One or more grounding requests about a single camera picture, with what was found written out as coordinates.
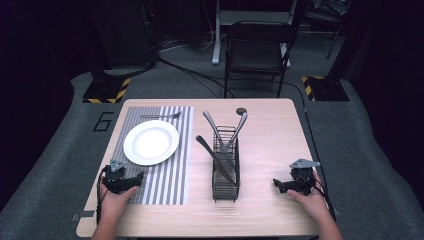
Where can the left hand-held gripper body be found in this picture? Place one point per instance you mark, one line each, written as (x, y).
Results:
(115, 173)

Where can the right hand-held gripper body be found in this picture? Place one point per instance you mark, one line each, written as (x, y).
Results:
(301, 176)

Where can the person's left hand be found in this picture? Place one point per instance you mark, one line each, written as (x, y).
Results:
(113, 201)

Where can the person's right hand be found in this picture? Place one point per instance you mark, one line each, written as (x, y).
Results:
(308, 201)

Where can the grey striped placemat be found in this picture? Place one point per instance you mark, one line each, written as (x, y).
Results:
(166, 180)

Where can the white round plate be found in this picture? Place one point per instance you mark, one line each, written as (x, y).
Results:
(151, 142)

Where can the grey tape strip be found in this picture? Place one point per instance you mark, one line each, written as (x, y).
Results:
(83, 215)

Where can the silver fork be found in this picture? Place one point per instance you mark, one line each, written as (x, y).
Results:
(161, 116)

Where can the black stand base striped edge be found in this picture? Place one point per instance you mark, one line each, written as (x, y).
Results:
(328, 89)
(105, 91)

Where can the black folding chair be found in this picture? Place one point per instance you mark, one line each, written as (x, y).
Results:
(258, 50)

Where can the white desk frame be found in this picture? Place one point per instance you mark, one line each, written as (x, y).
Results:
(217, 40)

